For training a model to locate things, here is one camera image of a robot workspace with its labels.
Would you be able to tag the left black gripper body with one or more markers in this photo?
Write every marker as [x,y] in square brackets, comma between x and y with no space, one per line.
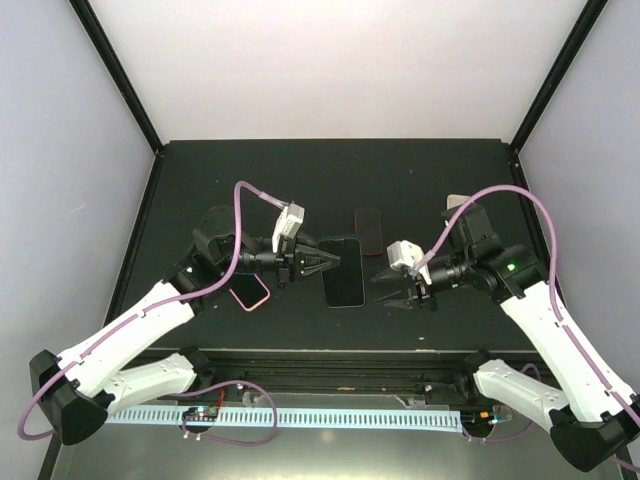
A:
[285,260]

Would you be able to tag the left controller board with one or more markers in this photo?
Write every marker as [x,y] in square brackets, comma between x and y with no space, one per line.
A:
[200,415]

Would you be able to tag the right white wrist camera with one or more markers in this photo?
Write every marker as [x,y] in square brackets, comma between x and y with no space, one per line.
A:
[404,257]

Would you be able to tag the black frame post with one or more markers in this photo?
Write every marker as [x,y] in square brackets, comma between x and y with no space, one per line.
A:
[572,45]
[92,26]

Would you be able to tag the right controller board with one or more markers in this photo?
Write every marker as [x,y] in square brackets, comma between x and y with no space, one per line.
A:
[481,417]

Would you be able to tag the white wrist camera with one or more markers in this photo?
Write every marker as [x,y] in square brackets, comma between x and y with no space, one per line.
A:
[287,226]
[404,257]

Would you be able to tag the black phone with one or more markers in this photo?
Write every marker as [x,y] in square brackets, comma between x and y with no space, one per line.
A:
[344,285]

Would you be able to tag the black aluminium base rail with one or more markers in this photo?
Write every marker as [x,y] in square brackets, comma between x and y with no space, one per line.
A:
[433,376]

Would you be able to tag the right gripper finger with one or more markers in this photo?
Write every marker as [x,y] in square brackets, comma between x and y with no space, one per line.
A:
[398,299]
[388,275]

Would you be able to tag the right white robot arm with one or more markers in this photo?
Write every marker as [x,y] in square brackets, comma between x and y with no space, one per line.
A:
[591,413]

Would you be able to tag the phone with red edge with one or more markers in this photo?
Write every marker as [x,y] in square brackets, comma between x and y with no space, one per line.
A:
[368,228]

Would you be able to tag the white slotted cable duct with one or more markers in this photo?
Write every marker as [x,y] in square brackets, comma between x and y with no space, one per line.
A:
[305,418]

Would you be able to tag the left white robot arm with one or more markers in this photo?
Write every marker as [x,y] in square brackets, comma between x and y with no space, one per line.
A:
[78,389]

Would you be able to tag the controller board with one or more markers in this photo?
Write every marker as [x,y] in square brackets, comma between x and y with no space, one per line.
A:
[481,417]
[200,415]

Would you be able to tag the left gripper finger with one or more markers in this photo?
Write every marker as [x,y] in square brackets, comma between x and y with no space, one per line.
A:
[314,255]
[311,267]

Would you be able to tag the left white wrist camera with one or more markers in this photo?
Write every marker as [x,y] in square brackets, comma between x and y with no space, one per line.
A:
[287,226]

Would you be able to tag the right black frame post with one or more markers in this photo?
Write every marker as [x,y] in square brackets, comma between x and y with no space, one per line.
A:
[572,45]

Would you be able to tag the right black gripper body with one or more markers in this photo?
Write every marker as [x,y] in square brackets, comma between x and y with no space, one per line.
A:
[422,292]

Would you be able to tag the left black frame post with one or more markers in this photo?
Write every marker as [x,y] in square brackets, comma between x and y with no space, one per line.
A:
[92,26]

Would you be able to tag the phone in pink case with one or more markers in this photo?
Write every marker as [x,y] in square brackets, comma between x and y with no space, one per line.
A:
[249,291]

